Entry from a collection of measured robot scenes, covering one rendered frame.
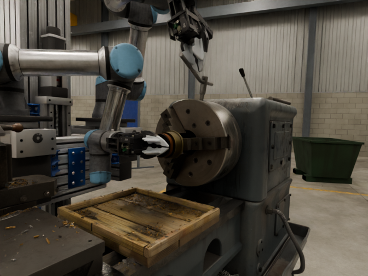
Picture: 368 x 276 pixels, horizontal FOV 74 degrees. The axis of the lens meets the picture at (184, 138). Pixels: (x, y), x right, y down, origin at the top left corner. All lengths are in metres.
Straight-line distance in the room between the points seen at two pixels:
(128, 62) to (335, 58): 10.79
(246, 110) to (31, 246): 0.75
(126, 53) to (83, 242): 0.64
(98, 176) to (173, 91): 11.14
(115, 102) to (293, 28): 10.88
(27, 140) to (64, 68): 0.26
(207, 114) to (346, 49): 10.88
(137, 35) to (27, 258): 1.08
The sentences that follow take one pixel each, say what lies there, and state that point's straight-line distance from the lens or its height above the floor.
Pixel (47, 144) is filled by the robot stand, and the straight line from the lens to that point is 0.98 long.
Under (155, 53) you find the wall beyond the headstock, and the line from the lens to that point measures 12.74.
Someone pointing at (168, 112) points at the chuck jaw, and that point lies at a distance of 0.87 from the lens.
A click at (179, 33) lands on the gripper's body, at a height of 1.40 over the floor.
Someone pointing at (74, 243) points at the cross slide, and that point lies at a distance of 0.43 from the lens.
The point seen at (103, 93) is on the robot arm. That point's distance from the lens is 1.36.
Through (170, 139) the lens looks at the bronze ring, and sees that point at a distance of 0.75.
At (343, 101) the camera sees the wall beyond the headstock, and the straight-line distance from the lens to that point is 11.21.
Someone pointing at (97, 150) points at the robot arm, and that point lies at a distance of 0.91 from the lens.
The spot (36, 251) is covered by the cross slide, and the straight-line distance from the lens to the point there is 0.43.
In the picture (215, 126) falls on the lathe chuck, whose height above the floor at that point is 1.14.
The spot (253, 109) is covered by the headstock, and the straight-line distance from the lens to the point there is 0.93.
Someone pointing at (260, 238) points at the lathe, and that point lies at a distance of 1.09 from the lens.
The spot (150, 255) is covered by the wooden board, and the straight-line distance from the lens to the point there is 0.55.
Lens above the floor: 1.16
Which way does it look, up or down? 4 degrees down
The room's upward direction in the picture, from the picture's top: 2 degrees clockwise
